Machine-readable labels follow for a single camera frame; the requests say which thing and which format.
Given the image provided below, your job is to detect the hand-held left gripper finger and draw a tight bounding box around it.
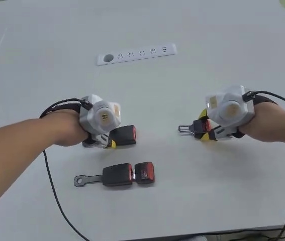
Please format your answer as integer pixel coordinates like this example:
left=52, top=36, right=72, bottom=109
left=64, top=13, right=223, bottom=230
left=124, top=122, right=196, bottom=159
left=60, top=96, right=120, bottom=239
left=91, top=133, right=117, bottom=150

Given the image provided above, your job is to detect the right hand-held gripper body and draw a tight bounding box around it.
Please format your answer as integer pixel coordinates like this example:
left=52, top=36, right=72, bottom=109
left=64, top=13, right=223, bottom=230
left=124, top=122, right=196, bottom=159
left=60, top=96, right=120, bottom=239
left=205, top=85, right=256, bottom=138

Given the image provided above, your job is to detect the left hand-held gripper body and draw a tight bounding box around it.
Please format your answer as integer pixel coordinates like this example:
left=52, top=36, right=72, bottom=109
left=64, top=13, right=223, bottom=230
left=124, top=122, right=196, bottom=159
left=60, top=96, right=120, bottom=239
left=78, top=94, right=122, bottom=136

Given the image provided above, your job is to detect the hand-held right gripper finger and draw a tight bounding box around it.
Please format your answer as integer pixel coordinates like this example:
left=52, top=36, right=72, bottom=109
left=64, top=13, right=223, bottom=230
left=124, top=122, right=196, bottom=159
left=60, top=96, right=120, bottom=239
left=200, top=125, right=231, bottom=142
left=198, top=109, right=211, bottom=122

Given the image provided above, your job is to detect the person's right hand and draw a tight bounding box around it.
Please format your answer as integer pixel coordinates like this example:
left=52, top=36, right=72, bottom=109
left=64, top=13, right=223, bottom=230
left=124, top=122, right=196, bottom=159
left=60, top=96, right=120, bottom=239
left=232, top=94, right=285, bottom=144

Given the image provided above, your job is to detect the person's left hand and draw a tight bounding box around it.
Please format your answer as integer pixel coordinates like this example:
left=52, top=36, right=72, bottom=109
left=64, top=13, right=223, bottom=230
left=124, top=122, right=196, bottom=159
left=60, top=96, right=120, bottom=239
left=39, top=99, right=92, bottom=148

